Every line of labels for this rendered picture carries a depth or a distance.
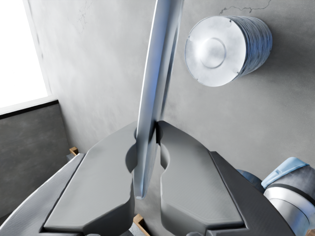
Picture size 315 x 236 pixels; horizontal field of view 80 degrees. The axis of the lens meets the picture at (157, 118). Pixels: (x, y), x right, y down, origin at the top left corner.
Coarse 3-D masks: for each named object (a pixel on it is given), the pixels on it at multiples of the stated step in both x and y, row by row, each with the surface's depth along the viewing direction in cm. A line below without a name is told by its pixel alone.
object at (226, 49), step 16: (192, 32) 86; (208, 32) 80; (224, 32) 76; (240, 32) 72; (192, 48) 88; (208, 48) 82; (224, 48) 78; (240, 48) 74; (192, 64) 91; (208, 64) 85; (224, 64) 80; (240, 64) 76; (208, 80) 88; (224, 80) 83
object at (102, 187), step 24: (96, 144) 10; (120, 144) 10; (96, 168) 8; (120, 168) 8; (72, 192) 7; (96, 192) 7; (120, 192) 7; (72, 216) 6; (96, 216) 6; (120, 216) 7
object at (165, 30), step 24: (168, 0) 9; (168, 24) 9; (168, 48) 12; (144, 72) 10; (168, 72) 29; (144, 96) 10; (144, 120) 10; (144, 144) 11; (144, 168) 12; (144, 192) 16
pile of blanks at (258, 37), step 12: (240, 24) 74; (252, 24) 81; (264, 24) 91; (252, 36) 77; (264, 36) 86; (252, 48) 76; (264, 48) 86; (252, 60) 82; (264, 60) 96; (240, 72) 79
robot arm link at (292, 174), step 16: (288, 160) 48; (272, 176) 47; (288, 176) 45; (304, 176) 44; (272, 192) 45; (288, 192) 42; (304, 192) 42; (288, 208) 41; (304, 208) 40; (304, 224) 39
